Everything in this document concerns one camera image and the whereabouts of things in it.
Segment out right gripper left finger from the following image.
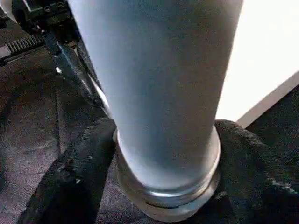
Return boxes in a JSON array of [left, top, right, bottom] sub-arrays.
[[17, 118, 117, 224]]

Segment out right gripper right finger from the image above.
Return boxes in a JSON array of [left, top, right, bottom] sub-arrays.
[[210, 119, 299, 224]]

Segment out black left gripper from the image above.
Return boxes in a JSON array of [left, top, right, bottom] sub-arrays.
[[0, 0, 110, 115]]

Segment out white plastic table leg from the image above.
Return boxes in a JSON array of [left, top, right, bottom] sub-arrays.
[[66, 0, 245, 219]]

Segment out white plastic table top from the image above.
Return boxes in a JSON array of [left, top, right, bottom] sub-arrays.
[[214, 0, 299, 129]]

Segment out black mat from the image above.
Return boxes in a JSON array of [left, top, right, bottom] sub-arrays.
[[0, 21, 299, 224]]

